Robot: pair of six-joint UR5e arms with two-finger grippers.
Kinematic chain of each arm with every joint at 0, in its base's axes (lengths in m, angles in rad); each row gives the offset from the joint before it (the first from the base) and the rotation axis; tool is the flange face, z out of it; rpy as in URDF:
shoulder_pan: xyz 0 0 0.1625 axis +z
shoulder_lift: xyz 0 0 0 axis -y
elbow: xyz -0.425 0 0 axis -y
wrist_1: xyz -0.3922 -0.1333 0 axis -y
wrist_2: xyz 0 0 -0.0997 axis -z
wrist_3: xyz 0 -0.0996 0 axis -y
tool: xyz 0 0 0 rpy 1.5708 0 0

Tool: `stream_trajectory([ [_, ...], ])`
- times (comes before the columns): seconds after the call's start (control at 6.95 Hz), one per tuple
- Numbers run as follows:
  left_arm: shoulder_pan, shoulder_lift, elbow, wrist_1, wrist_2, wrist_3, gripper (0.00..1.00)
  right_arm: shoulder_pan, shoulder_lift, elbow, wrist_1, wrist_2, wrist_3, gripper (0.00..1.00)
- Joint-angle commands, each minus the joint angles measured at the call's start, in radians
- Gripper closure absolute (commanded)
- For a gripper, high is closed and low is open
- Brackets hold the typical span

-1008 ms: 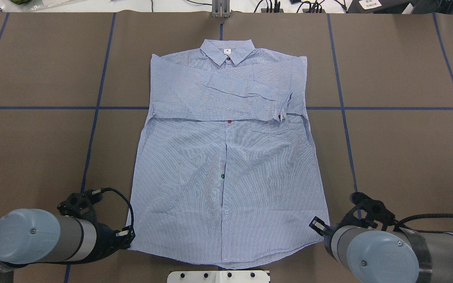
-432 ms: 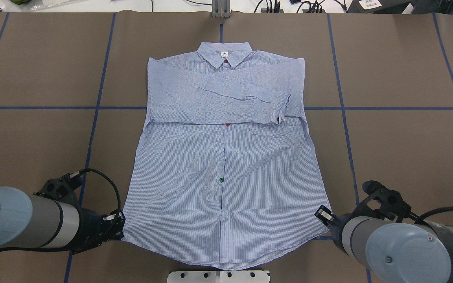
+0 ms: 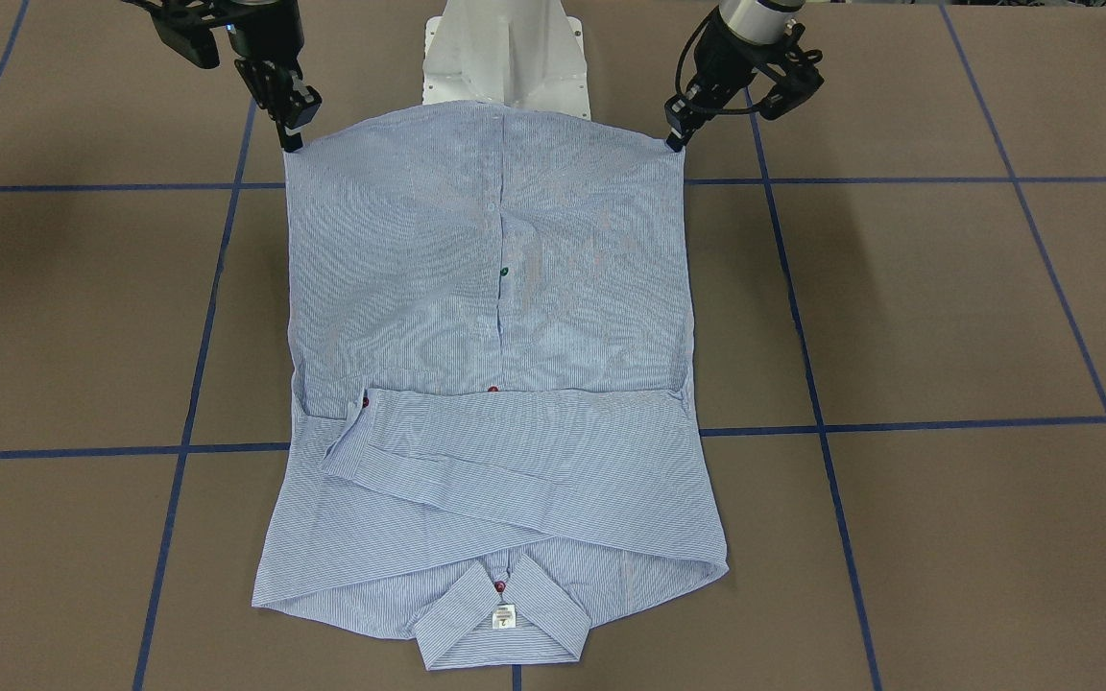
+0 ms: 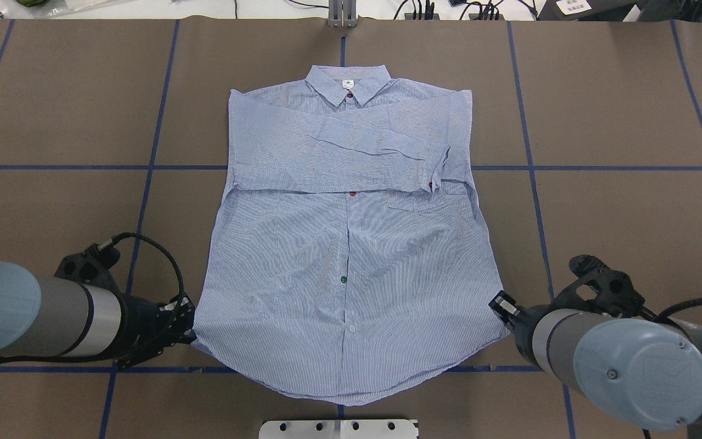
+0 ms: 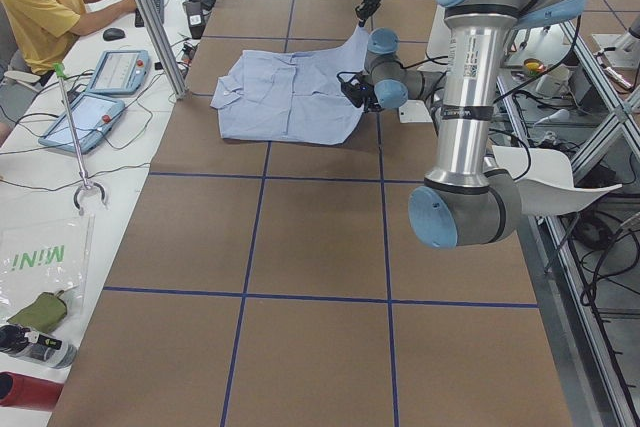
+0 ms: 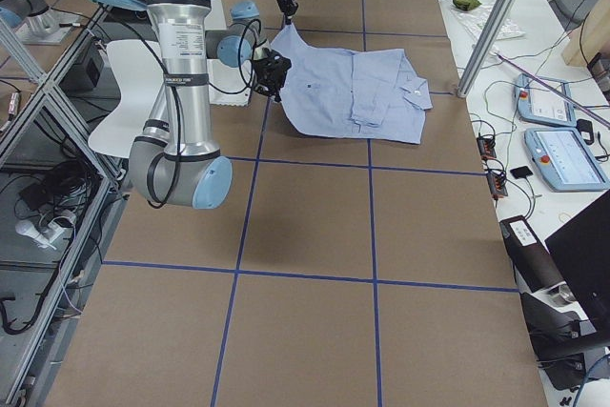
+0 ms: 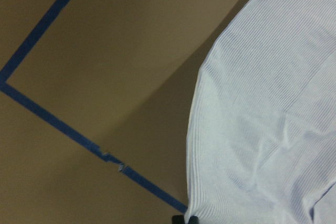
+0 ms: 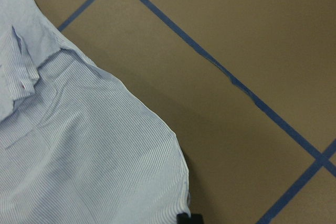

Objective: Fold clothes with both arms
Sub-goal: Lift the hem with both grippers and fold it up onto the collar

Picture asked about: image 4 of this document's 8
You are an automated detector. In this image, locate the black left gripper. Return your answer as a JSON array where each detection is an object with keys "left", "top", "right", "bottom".
[{"left": 116, "top": 296, "right": 197, "bottom": 371}]

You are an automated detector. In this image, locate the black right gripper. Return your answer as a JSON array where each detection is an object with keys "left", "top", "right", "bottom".
[{"left": 489, "top": 291, "right": 547, "bottom": 366}]

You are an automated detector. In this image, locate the light blue striped shirt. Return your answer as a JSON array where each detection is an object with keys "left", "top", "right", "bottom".
[{"left": 193, "top": 66, "right": 509, "bottom": 406}]

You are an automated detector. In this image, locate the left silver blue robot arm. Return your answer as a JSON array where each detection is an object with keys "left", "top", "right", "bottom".
[{"left": 0, "top": 255, "right": 197, "bottom": 369}]

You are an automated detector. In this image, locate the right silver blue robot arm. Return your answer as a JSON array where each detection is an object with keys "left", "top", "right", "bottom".
[{"left": 489, "top": 291, "right": 702, "bottom": 438}]

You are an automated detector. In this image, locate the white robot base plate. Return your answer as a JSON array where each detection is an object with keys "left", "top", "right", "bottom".
[{"left": 258, "top": 419, "right": 420, "bottom": 438}]

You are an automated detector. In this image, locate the grey aluminium frame post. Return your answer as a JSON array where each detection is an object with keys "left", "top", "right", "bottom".
[{"left": 328, "top": 0, "right": 358, "bottom": 29}]

